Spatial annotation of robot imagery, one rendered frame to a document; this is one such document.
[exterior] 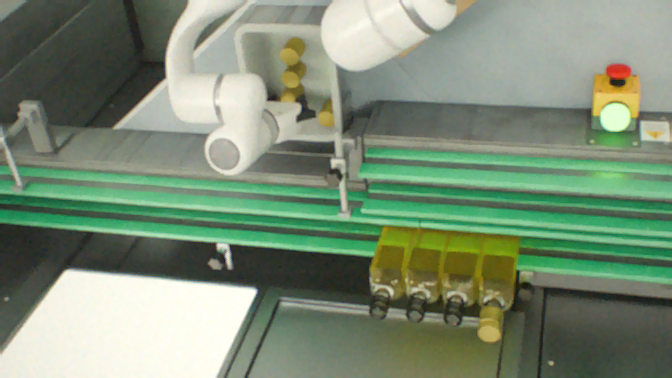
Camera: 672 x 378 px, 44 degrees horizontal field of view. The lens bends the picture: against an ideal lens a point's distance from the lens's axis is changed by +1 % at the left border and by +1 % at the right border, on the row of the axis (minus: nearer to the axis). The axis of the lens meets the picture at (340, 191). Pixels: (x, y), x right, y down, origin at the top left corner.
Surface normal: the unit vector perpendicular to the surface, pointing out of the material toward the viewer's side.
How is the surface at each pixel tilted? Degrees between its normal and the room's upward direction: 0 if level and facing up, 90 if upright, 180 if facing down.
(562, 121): 90
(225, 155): 15
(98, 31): 90
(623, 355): 89
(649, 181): 90
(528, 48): 0
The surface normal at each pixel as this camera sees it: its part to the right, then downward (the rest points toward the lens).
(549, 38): -0.24, 0.58
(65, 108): 0.97, 0.07
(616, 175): -0.09, -0.81
